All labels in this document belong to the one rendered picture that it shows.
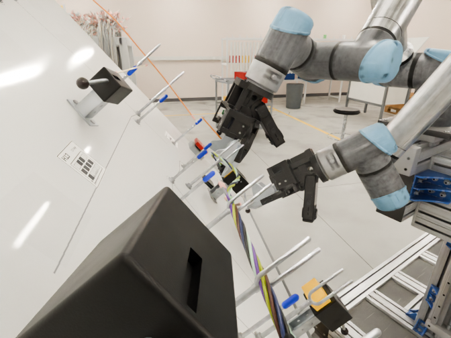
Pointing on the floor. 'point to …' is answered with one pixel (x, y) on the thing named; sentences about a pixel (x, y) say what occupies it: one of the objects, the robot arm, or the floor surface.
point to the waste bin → (294, 95)
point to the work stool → (345, 117)
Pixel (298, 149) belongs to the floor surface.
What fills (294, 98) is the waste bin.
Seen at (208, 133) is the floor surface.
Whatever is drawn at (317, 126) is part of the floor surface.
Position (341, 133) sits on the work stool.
